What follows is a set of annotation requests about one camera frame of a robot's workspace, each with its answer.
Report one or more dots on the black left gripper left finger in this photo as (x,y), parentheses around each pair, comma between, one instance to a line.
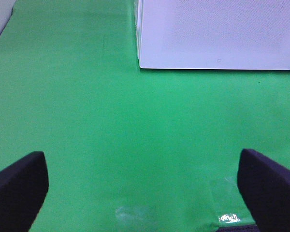
(23,189)

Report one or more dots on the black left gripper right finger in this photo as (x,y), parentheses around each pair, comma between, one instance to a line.
(265,188)

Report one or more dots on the white microwave door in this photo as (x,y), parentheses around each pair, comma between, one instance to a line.
(213,34)

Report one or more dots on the green table cloth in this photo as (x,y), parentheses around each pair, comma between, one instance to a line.
(129,149)

